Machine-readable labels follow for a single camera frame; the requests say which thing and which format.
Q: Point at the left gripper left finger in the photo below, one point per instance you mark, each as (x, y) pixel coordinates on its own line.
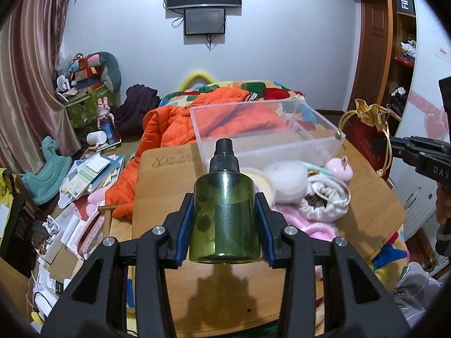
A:
(94, 303)

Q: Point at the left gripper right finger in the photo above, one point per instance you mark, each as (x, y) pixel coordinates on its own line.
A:
(356, 304)

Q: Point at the red velvet pouch gold ribbon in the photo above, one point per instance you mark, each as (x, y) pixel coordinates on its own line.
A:
(371, 134)

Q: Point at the pink knitted cloth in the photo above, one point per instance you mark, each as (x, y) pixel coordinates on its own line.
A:
(314, 229)

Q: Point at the pink round piggy container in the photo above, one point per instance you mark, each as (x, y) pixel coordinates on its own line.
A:
(340, 169)

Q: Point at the white drawstring cloth bag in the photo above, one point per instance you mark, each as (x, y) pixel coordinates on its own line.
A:
(327, 199)

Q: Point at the white round jar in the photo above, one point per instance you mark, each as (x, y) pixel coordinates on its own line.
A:
(289, 180)

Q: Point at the green glass bottle black cap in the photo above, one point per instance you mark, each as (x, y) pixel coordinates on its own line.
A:
(225, 229)

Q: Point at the cream jar purple label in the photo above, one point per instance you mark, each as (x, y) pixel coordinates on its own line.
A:
(262, 184)

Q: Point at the wooden wardrobe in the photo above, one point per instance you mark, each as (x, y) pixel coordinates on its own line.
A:
(385, 70)

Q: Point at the teal rocking horse toy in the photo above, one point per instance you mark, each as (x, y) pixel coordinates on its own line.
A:
(46, 184)

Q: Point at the pile of papers and books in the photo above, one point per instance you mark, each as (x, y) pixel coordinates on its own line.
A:
(88, 175)

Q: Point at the clear plastic storage box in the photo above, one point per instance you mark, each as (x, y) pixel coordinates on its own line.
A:
(266, 132)

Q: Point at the white cup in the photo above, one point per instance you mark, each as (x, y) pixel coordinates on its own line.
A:
(96, 138)

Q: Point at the pink bunny figurine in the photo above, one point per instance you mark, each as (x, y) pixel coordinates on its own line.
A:
(105, 119)

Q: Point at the colourful patchwork blanket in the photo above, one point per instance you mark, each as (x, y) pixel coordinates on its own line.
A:
(230, 91)

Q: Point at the dark purple garment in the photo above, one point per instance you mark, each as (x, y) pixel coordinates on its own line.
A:
(129, 116)

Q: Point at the green patterned storage box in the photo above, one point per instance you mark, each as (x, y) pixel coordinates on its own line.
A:
(83, 109)

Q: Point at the orange puffer jacket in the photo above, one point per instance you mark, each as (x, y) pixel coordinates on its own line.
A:
(163, 127)

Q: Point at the grey stuffed toy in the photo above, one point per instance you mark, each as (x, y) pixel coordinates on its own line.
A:
(111, 74)

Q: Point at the yellow foam headboard arch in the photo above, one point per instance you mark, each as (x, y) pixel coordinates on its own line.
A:
(194, 77)

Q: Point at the striped pink curtain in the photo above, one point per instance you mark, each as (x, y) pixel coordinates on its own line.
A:
(31, 38)

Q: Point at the small wall monitor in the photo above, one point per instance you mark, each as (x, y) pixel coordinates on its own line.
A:
(204, 21)

